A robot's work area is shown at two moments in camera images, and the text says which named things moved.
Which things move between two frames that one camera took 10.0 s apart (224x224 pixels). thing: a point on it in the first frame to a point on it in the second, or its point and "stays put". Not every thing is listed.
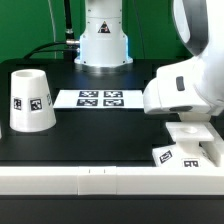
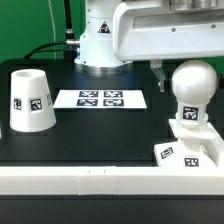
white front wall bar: x=111 y=180 stays put
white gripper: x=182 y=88 to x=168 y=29
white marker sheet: x=99 y=99 stays put
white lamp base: x=198 y=145 stays put
